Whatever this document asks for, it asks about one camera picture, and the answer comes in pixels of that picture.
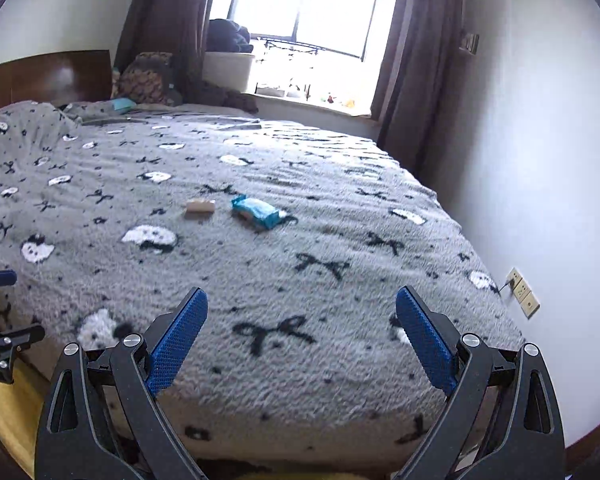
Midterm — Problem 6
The small white stick tube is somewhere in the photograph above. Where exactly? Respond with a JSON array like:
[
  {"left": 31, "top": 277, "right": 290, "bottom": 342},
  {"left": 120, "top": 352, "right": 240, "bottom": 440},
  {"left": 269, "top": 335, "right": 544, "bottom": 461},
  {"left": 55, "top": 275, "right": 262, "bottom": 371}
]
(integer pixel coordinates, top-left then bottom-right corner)
[{"left": 185, "top": 198, "right": 215, "bottom": 216}]

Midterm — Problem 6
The light blue snack wrapper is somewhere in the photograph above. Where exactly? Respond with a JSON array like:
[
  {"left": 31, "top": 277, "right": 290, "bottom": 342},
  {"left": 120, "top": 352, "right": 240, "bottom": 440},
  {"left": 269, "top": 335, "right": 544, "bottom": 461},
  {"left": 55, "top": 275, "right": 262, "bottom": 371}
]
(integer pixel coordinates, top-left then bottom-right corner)
[{"left": 232, "top": 195, "right": 287, "bottom": 230}]

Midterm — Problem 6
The yellow fluffy rug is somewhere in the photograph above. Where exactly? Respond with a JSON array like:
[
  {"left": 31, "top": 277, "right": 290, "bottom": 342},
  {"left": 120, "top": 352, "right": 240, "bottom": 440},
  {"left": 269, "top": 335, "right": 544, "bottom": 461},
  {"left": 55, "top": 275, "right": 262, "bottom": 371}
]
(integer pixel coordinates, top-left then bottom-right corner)
[{"left": 0, "top": 361, "right": 50, "bottom": 479}]

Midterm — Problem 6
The grey patterned fleece blanket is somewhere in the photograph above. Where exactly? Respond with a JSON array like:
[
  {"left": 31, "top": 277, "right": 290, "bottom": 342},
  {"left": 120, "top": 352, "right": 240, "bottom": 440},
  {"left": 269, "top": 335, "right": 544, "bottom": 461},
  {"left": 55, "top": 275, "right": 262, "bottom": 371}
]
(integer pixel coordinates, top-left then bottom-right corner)
[{"left": 0, "top": 101, "right": 522, "bottom": 470}]

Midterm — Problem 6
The dark wooden headboard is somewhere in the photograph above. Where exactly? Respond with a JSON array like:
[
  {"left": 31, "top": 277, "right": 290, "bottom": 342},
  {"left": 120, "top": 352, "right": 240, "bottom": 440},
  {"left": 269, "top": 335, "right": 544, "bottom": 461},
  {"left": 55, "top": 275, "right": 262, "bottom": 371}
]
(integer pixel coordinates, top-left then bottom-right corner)
[{"left": 0, "top": 50, "right": 112, "bottom": 108}]

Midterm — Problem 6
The teal small pillow item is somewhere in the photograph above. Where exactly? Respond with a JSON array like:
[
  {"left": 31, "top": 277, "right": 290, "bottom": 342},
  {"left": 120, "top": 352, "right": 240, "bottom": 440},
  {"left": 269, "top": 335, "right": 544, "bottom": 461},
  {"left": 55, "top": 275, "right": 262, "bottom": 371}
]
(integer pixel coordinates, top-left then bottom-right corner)
[{"left": 109, "top": 98, "right": 137, "bottom": 114}]

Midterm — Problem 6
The brown patterned cushion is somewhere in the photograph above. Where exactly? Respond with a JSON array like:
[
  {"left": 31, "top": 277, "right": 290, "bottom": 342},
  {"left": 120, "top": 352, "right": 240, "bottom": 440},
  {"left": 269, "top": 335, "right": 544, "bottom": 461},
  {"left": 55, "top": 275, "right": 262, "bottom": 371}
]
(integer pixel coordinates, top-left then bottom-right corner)
[{"left": 116, "top": 52, "right": 183, "bottom": 106}]

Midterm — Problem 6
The white storage box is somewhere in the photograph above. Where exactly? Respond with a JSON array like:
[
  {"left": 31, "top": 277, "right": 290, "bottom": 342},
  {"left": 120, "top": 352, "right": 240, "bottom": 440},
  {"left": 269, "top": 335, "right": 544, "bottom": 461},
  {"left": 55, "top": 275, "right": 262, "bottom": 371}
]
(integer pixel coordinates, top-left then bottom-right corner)
[{"left": 202, "top": 52, "right": 256, "bottom": 92}]

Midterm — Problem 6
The dark clothes pile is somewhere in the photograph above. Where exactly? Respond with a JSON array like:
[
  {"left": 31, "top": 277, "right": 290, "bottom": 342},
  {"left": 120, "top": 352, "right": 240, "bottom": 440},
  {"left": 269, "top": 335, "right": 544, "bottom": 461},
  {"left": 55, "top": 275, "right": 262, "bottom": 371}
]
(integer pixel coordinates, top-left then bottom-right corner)
[{"left": 206, "top": 18, "right": 253, "bottom": 53}]

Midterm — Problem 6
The metal drying rack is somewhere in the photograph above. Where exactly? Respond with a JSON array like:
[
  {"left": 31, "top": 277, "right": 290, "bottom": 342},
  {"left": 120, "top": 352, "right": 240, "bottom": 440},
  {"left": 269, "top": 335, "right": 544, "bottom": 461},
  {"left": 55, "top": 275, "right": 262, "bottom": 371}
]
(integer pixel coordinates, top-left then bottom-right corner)
[{"left": 258, "top": 37, "right": 322, "bottom": 66}]

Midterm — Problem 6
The left dark brown curtain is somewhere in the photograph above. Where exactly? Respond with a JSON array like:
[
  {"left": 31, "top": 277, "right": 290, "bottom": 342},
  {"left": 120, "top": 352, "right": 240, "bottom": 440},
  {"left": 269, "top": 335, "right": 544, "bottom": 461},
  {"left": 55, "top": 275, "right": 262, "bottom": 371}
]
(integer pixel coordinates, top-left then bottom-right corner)
[{"left": 113, "top": 0, "right": 260, "bottom": 115}]

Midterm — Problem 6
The dark brown curtain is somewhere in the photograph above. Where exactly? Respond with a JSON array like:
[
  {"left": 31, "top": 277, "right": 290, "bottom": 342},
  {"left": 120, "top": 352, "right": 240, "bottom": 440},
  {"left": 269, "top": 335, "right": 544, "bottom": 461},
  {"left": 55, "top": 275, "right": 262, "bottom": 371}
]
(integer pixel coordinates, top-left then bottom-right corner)
[
  {"left": 113, "top": 0, "right": 260, "bottom": 115},
  {"left": 370, "top": 0, "right": 463, "bottom": 176}
]

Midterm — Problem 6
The right dark brown curtain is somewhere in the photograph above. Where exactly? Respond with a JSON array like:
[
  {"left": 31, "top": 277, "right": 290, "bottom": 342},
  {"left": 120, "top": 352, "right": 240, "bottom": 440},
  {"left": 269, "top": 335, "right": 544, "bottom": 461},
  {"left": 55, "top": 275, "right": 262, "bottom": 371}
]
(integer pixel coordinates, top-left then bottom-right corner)
[{"left": 370, "top": 0, "right": 463, "bottom": 176}]

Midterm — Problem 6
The wall power socket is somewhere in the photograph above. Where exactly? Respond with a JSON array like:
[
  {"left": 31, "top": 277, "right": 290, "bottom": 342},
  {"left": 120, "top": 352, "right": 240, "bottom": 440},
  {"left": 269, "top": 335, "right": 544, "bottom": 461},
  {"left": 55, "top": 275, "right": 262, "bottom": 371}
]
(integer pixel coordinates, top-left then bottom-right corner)
[{"left": 505, "top": 268, "right": 541, "bottom": 318}]

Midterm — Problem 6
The wall light switch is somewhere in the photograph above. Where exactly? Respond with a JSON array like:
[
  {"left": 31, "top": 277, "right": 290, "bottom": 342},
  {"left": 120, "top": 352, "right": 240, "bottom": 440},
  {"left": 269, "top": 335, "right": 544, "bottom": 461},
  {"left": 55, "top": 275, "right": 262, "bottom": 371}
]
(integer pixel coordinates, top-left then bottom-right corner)
[{"left": 460, "top": 30, "right": 480, "bottom": 56}]

